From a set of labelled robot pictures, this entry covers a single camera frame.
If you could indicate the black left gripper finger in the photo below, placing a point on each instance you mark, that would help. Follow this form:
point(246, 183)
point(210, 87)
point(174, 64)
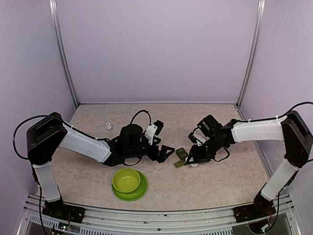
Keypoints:
point(164, 154)
point(167, 148)

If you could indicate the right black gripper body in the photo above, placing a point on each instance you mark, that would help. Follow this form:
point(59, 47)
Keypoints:
point(208, 152)

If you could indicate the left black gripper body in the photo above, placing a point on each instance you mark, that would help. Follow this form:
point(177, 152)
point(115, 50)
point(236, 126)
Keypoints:
point(153, 155)

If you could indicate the white pill bottle with code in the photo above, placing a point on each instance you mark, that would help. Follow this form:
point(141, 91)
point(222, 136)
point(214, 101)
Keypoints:
point(108, 126)

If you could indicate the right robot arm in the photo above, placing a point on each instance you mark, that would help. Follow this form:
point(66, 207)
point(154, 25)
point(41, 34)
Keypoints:
point(288, 128)

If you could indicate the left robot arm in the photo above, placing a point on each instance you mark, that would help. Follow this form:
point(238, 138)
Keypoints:
point(52, 132)

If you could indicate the green bowl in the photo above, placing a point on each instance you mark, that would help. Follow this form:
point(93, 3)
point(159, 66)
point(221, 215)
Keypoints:
point(126, 180)

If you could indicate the green plate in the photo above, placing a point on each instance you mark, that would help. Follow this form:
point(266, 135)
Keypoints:
point(137, 194)

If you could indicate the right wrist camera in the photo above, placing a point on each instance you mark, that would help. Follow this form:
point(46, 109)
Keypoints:
point(196, 139)

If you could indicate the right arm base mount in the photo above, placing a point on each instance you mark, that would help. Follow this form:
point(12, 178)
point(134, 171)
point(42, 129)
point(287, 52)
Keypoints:
point(251, 212)

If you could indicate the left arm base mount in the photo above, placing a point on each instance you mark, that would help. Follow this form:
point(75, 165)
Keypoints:
point(65, 212)

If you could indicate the aluminium front rail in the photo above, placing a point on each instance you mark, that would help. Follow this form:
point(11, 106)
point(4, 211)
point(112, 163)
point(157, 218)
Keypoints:
point(109, 221)

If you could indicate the right aluminium frame post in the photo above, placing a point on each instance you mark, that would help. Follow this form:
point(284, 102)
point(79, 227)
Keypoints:
point(252, 53)

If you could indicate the aluminium frame post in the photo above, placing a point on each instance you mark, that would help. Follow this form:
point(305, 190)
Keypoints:
point(62, 52)
point(252, 53)

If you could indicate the left aluminium frame post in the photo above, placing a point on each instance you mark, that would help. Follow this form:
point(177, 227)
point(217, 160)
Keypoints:
point(62, 52)

